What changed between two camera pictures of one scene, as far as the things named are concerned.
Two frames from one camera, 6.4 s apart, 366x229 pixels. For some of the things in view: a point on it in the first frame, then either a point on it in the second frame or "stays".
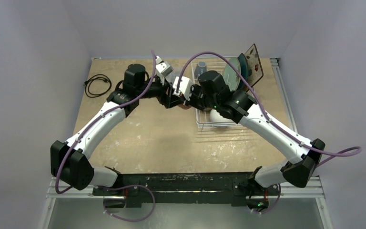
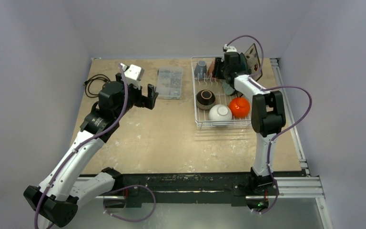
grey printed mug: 200,68 stays
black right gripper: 194,96 to 222,69
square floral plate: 255,71 stays
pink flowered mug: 185,106 to 210,69
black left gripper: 166,98 to 143,101
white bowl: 215,116 stays
